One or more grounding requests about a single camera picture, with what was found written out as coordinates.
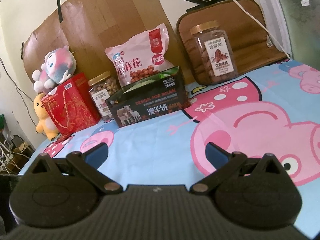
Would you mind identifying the yellow duck plush toy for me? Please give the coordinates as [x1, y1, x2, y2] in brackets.
[33, 93, 60, 141]

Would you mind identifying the red gift bag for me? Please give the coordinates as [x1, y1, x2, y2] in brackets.
[41, 73, 101, 139]

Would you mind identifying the pig cartoon bed sheet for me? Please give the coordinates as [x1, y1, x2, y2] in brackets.
[18, 58, 320, 239]

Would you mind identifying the nut jar left gold lid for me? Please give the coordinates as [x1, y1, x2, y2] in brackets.
[88, 71, 119, 121]

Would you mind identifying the black sheep printed box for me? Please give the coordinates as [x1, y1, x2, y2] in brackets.
[106, 68, 190, 127]

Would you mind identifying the pecan jar right gold lid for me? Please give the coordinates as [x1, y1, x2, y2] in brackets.
[190, 21, 238, 85]

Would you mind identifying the pink grey plush toy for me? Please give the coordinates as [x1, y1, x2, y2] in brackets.
[32, 46, 76, 94]

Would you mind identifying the pink snack bag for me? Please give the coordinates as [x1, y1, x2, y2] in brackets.
[105, 23, 174, 87]

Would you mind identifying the brown seat cushion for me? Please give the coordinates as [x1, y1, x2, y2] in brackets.
[176, 0, 287, 85]

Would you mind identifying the cardboard sheet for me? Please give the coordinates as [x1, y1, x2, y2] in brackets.
[22, 0, 195, 84]

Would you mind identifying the window frame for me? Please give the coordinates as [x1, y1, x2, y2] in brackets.
[259, 0, 320, 69]

